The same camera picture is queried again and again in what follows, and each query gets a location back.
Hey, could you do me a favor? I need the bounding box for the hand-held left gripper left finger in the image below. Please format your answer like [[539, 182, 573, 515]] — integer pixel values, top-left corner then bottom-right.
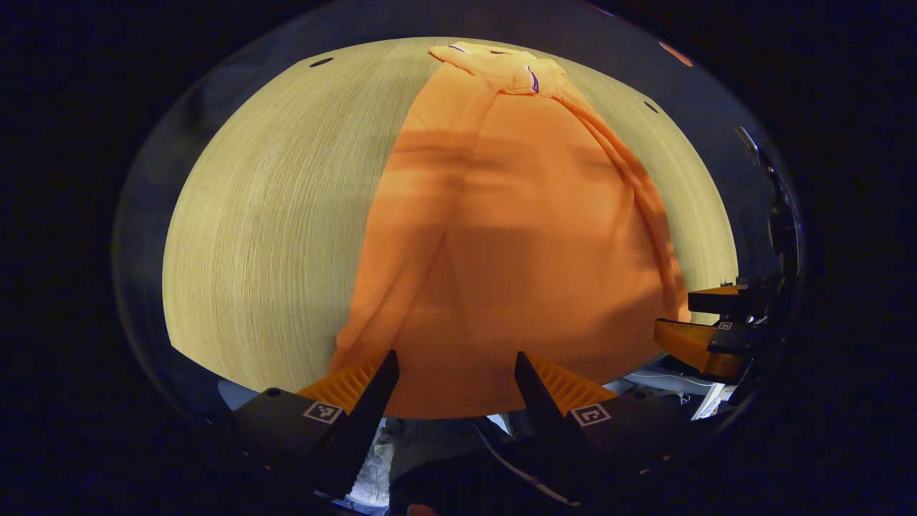
[[228, 350, 400, 502]]

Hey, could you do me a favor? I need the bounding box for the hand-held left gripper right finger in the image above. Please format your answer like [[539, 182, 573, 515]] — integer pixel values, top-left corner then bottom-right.
[[514, 350, 688, 502]]

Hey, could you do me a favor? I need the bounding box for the orange polo T-shirt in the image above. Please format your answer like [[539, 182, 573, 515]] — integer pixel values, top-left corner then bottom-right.
[[328, 42, 692, 420]]

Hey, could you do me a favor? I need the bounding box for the white flat object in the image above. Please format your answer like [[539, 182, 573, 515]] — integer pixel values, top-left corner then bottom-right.
[[622, 368, 726, 421]]

